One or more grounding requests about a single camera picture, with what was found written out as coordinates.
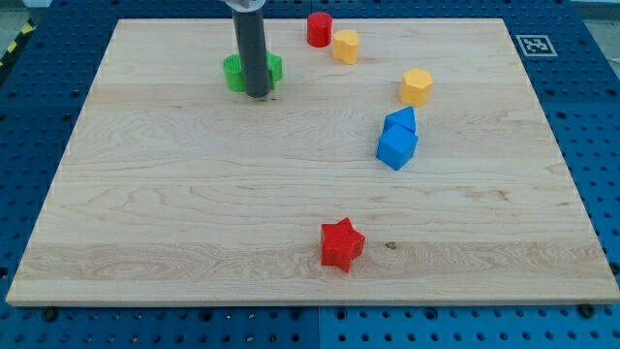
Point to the red star block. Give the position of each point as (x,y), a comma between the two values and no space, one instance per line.
(341,243)

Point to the wooden board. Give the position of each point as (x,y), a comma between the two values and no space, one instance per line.
(175,191)

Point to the blue cube block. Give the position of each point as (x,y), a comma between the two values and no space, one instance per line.
(396,146)

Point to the blue triangle block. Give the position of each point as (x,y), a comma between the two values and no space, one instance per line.
(405,117)

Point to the green star block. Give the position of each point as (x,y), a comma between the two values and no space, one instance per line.
(275,69)

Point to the green round block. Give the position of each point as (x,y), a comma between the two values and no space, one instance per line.
(233,73)

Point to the yellow hexagon block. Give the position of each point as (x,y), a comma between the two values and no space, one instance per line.
(416,87)

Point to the yellow heart block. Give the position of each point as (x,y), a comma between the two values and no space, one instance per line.
(345,44)

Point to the red cylinder block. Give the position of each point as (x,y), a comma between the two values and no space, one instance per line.
(319,29)

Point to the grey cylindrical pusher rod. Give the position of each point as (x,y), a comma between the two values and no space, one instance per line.
(248,23)

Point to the white fiducial marker tag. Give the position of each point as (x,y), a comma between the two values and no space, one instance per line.
(536,45)

